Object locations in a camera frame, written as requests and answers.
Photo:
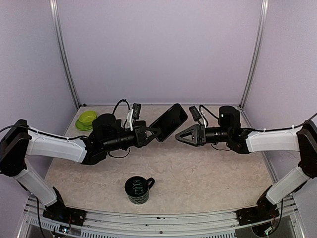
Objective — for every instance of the aluminium frame post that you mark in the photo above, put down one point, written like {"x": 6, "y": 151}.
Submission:
{"x": 256, "y": 54}
{"x": 63, "y": 53}

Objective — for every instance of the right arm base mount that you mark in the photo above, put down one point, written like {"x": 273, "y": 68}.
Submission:
{"x": 256, "y": 214}

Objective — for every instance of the front aluminium rail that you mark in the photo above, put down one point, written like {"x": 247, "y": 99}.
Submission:
{"x": 98, "y": 224}

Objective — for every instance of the black mug green print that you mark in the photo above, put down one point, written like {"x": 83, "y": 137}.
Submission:
{"x": 137, "y": 189}

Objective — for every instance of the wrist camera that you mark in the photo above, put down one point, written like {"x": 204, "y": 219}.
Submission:
{"x": 133, "y": 114}
{"x": 198, "y": 116}

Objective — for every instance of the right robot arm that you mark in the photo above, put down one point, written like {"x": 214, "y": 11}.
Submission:
{"x": 301, "y": 138}

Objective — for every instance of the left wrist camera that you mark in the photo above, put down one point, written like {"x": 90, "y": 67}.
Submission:
{"x": 133, "y": 114}

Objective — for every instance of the black phone case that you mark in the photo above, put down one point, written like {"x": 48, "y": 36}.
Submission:
{"x": 169, "y": 121}

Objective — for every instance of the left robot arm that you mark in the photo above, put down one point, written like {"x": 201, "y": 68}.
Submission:
{"x": 22, "y": 140}

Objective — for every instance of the right aluminium frame post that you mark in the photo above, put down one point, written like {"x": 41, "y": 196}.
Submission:
{"x": 256, "y": 54}

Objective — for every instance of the green plastic bowl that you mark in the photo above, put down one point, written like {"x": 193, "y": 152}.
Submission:
{"x": 87, "y": 118}

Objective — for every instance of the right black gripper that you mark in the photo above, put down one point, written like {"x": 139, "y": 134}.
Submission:
{"x": 201, "y": 135}

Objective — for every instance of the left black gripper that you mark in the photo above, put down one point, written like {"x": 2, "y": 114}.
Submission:
{"x": 141, "y": 139}

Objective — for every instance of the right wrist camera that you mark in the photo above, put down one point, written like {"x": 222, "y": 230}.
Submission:
{"x": 198, "y": 116}

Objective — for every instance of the left aluminium frame post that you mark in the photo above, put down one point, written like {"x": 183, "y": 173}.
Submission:
{"x": 63, "y": 53}

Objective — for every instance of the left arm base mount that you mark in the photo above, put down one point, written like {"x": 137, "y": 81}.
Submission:
{"x": 64, "y": 214}

